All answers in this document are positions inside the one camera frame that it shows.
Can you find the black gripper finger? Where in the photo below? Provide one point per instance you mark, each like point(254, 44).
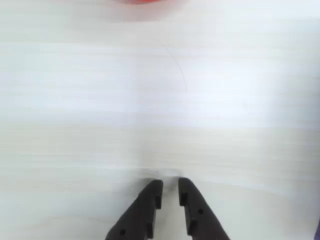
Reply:
point(140, 212)
point(200, 212)

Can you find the red rubber duck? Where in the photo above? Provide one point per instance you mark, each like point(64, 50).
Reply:
point(145, 1)

